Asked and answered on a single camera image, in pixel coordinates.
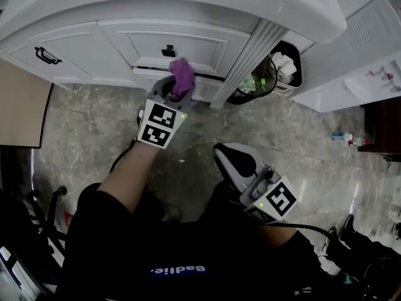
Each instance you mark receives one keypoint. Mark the black chair frame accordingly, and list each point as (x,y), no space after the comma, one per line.
(53,205)

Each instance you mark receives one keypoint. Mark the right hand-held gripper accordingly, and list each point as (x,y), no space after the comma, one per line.
(272,199)

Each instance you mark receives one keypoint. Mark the white crumpled tissue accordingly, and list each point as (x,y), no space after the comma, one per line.
(283,64)

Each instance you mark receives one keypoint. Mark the white drawer with round knob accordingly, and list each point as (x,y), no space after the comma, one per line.
(206,89)

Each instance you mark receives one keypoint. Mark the white vanity cabinet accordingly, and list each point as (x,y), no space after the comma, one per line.
(241,67)

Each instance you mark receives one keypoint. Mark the person's right forearm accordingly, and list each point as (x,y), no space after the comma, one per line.
(275,234)

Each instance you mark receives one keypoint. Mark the person's left forearm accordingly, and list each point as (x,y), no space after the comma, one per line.
(131,174)

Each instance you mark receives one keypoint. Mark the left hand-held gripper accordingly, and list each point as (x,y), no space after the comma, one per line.
(159,124)

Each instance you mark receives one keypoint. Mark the dark brown wooden cabinet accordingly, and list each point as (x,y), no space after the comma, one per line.
(382,127)

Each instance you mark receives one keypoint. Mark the white appliance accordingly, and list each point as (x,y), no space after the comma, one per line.
(329,74)

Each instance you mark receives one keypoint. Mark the person's black shirt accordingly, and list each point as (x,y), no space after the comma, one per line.
(188,246)

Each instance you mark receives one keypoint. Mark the purple cloth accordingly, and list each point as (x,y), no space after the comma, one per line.
(181,74)

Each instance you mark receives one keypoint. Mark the beige wooden panel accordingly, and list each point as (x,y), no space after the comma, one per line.
(18,111)

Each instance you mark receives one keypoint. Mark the white printed paper sheet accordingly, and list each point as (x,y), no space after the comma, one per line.
(366,89)

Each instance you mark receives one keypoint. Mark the red capped bottle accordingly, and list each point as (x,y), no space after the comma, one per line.
(358,141)

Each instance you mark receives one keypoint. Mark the green plastic bottle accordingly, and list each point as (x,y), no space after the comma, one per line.
(253,83)

